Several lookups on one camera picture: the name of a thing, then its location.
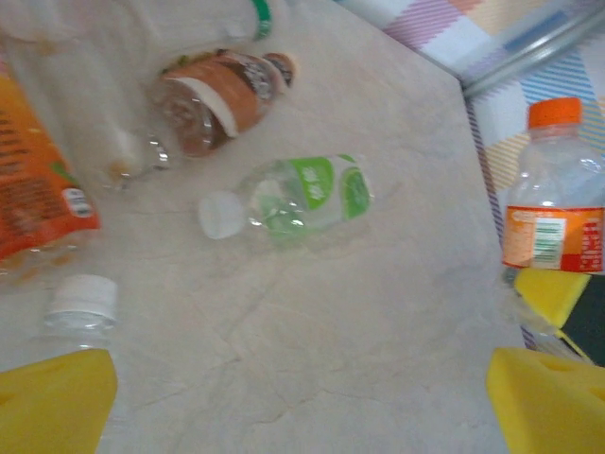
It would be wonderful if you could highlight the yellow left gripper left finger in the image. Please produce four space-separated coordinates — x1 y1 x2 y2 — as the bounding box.
0 348 119 454

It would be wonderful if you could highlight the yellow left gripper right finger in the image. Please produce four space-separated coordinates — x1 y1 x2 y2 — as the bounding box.
485 346 605 454

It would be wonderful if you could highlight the clear bottle white cap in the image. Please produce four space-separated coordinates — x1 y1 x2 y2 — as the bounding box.
27 273 120 361

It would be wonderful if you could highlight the small bottle orange cap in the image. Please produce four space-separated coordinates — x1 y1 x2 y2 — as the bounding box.
499 96 605 352

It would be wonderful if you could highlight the orange juice bottle yellow cap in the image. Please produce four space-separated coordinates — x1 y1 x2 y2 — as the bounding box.
0 70 103 286

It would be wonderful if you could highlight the green label bottle white cap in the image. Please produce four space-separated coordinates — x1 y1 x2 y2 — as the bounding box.
198 152 377 248

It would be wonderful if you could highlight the cola bottle red cap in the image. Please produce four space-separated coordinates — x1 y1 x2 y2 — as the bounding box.
0 27 171 193

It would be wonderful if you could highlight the brown coffee label bottle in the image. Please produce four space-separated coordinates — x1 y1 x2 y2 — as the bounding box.
150 48 300 160

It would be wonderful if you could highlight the clear bottle green cap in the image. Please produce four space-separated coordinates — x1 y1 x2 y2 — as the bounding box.
117 0 276 48

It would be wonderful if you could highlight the aluminium frame post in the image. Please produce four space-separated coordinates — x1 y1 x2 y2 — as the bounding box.
459 8 605 99

